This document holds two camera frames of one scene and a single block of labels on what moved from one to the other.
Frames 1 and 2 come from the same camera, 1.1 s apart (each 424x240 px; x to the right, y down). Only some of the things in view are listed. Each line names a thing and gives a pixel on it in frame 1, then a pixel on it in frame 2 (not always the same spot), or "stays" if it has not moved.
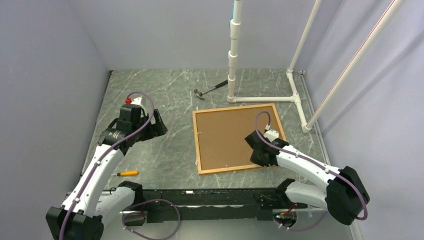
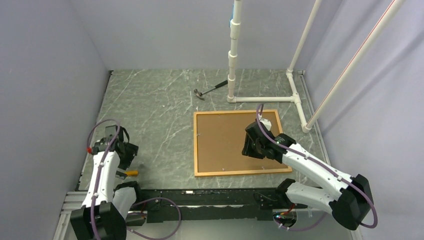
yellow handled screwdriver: x=127 y=173 stays
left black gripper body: x=150 y=130 to x=126 y=158
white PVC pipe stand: x=295 y=98 stays
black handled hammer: x=199 y=94 stays
